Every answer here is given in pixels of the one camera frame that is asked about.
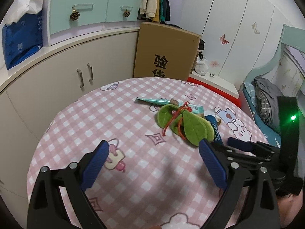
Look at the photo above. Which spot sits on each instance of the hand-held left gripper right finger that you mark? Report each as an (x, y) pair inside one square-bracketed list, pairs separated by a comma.
[(213, 164)]

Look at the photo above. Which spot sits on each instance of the grey checked cloth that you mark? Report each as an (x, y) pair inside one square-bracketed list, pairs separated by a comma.
[(266, 109)]

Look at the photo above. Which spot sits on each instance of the pinecone ornament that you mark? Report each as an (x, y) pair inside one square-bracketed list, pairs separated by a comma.
[(74, 16), (126, 13)]

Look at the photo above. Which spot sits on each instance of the long teal packet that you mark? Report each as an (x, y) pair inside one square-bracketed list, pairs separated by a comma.
[(152, 100)]

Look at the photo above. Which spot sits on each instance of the narrow mint green drawer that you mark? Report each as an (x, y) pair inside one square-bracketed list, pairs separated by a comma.
[(119, 1)]

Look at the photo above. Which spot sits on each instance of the grey blanket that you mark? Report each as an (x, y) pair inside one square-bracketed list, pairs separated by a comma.
[(266, 87)]

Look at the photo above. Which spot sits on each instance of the white wardrobe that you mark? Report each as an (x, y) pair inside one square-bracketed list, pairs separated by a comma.
[(238, 16)]

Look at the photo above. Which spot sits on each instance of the pink checked tablecloth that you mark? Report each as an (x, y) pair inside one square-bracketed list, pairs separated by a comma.
[(119, 114)]

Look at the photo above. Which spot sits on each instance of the pink butterfly sticker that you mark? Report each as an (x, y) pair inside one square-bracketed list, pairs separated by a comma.
[(224, 39)]

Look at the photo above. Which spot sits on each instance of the dark hanging garment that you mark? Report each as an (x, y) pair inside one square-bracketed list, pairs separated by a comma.
[(168, 9)]

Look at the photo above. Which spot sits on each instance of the blue snack packet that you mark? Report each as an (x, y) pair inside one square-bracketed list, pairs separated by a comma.
[(215, 131)]

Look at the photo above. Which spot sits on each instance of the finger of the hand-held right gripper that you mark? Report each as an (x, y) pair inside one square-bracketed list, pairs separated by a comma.
[(243, 145), (245, 158)]

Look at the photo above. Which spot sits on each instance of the blue shopping bag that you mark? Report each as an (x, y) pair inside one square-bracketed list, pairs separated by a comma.
[(21, 40)]

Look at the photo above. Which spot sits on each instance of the pink flower sticker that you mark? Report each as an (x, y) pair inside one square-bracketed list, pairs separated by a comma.
[(214, 63)]

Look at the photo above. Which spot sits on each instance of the bed frame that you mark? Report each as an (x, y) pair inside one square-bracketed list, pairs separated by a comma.
[(274, 62)]

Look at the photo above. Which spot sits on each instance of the pale butterfly sticker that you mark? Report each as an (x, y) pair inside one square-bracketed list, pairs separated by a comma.
[(255, 28)]

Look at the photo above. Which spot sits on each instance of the small teal wrapper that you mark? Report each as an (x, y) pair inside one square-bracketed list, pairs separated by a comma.
[(196, 109)]

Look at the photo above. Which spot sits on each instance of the person's right forearm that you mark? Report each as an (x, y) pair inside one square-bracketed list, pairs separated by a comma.
[(289, 207)]

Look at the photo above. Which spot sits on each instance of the clothes pile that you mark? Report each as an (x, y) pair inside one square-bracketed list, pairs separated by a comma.
[(201, 66)]

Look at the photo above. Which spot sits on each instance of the green hanging garment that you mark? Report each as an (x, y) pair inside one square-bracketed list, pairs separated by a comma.
[(162, 2)]

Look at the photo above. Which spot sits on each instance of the wide mint green drawer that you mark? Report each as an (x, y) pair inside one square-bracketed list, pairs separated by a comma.
[(62, 0)]

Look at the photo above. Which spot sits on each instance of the large cardboard box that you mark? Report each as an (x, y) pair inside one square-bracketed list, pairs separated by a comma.
[(166, 43)]

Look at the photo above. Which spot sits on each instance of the small brown object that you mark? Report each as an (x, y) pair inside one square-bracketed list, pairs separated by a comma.
[(174, 102)]

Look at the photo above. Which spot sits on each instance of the beige two-door cabinet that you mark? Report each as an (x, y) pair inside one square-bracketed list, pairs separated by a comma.
[(47, 76)]

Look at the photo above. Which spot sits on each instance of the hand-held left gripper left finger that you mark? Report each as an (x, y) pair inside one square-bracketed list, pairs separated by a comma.
[(95, 164)]

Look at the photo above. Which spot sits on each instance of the small white wrapper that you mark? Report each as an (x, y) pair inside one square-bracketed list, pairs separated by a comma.
[(209, 112)]

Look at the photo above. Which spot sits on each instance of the green leaf plush toy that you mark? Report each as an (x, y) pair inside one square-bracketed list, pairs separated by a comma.
[(195, 128)]

